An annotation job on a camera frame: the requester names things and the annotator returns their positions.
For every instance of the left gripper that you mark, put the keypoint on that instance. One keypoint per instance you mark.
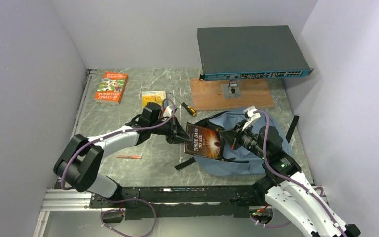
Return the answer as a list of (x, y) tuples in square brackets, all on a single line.
[(176, 134)]

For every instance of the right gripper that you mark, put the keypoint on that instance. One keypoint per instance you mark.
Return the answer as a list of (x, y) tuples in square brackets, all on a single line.
[(232, 136)]

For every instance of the dark three days book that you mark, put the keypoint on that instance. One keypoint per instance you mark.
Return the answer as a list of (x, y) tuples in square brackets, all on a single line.
[(204, 142)]

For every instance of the blue student backpack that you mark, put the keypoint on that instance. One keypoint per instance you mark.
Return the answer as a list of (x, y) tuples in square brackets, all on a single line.
[(235, 161)]

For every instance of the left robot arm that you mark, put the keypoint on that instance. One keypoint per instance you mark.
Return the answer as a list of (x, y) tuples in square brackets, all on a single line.
[(78, 165)]

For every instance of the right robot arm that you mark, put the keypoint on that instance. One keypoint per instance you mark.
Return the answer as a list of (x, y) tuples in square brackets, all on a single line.
[(286, 188)]

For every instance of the yellow black screwdriver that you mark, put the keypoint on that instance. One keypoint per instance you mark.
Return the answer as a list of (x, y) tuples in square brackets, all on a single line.
[(188, 108)]

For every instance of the wooden board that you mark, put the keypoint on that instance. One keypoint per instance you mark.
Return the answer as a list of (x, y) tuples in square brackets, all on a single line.
[(207, 95)]

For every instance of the yellow teal paperback book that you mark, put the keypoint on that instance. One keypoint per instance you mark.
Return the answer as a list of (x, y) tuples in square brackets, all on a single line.
[(153, 96)]

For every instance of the orange pen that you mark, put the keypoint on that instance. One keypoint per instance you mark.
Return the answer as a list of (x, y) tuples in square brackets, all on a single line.
[(128, 157)]

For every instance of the orange green treehouse book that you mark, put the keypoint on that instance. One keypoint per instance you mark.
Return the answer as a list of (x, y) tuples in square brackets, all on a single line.
[(111, 88)]

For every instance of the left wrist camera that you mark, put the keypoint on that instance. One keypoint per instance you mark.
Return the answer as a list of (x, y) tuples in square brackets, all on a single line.
[(168, 110)]

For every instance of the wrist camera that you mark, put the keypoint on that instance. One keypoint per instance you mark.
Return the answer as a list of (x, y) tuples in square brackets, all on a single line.
[(168, 110), (251, 116)]

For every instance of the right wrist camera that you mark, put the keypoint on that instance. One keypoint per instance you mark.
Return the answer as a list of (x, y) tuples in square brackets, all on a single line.
[(251, 116)]

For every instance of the metal stand mount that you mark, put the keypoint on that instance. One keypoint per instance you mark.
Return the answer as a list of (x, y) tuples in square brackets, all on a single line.
[(231, 90)]

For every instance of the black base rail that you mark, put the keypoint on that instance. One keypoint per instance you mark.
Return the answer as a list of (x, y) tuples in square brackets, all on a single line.
[(186, 201)]

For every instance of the grey network switch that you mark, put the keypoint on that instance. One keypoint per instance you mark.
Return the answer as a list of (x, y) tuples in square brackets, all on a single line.
[(250, 52)]

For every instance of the aluminium side rail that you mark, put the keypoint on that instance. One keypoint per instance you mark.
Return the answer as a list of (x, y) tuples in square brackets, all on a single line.
[(86, 93)]

